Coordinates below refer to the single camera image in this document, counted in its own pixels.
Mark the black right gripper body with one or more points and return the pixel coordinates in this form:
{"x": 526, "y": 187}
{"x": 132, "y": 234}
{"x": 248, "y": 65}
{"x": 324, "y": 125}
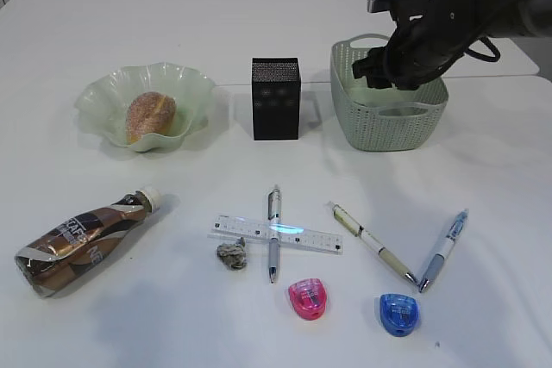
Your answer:
{"x": 431, "y": 35}

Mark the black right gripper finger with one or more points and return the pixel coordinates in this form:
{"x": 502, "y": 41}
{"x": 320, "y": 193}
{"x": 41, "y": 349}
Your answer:
{"x": 372, "y": 67}
{"x": 378, "y": 80}

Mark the grey paper ball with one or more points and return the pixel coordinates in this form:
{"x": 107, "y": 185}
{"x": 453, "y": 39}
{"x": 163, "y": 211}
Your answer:
{"x": 233, "y": 255}

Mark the sugared bread bun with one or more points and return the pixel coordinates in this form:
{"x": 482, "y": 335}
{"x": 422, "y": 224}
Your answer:
{"x": 150, "y": 113}

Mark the brown coffee bottle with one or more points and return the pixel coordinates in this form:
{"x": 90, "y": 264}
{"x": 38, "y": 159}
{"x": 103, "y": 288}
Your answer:
{"x": 80, "y": 243}

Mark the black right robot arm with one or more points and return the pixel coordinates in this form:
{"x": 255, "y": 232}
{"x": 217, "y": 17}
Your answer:
{"x": 508, "y": 18}

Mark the green woven plastic basket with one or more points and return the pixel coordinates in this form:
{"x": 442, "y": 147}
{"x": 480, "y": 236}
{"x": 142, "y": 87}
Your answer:
{"x": 386, "y": 120}

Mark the black mesh pen holder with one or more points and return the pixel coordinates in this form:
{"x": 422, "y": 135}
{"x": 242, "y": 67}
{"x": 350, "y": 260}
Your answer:
{"x": 276, "y": 97}

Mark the cream barrel pen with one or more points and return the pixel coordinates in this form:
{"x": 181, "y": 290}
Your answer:
{"x": 360, "y": 232}

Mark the grey grip silver pen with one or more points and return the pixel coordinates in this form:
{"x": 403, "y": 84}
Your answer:
{"x": 273, "y": 216}

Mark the white blue pen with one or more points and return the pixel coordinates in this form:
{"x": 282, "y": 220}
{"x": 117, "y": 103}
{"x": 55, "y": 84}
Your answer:
{"x": 444, "y": 249}

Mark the pink pencil sharpener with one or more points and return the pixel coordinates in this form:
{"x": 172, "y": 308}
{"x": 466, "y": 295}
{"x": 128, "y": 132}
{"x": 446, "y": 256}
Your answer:
{"x": 308, "y": 298}

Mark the blue pencil sharpener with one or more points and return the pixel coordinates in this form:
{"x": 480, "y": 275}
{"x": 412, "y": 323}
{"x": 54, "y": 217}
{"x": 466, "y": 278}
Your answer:
{"x": 399, "y": 314}

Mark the green wavy glass plate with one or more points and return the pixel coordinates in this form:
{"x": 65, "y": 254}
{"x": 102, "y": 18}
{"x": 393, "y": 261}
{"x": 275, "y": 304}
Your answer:
{"x": 103, "y": 105}

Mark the clear plastic ruler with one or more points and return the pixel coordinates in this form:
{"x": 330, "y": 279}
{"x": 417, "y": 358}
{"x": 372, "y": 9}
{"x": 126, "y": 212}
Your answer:
{"x": 295, "y": 237}

